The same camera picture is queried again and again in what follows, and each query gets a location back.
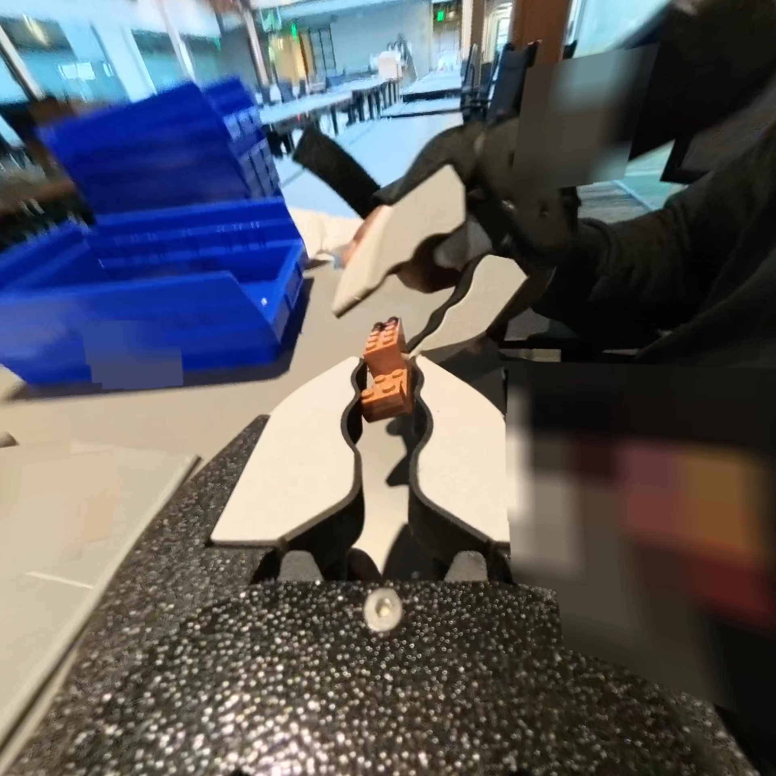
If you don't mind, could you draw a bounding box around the person's right hand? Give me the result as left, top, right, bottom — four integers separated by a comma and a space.
394, 239, 462, 293

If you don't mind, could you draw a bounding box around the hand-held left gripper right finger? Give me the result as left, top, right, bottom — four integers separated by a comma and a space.
407, 353, 511, 546

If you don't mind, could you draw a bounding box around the grey flat board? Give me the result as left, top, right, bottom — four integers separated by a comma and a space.
0, 441, 202, 766

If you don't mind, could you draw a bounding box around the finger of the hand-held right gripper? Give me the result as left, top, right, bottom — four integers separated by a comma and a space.
406, 251, 529, 360
332, 164, 469, 317

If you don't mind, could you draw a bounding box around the large blue plastic bin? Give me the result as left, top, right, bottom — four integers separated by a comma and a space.
0, 197, 311, 390

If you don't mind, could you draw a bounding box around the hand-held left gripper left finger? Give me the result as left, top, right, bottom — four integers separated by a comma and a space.
209, 355, 366, 546

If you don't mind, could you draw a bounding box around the person's right forearm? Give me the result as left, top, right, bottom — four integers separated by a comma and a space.
533, 152, 776, 367

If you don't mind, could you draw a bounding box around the orange-brown toy brick piece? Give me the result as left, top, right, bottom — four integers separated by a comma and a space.
361, 316, 420, 423

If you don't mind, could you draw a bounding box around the row of background tables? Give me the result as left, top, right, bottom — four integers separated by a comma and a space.
259, 68, 469, 137

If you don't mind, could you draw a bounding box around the grey desk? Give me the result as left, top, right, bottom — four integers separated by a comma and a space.
0, 139, 662, 583

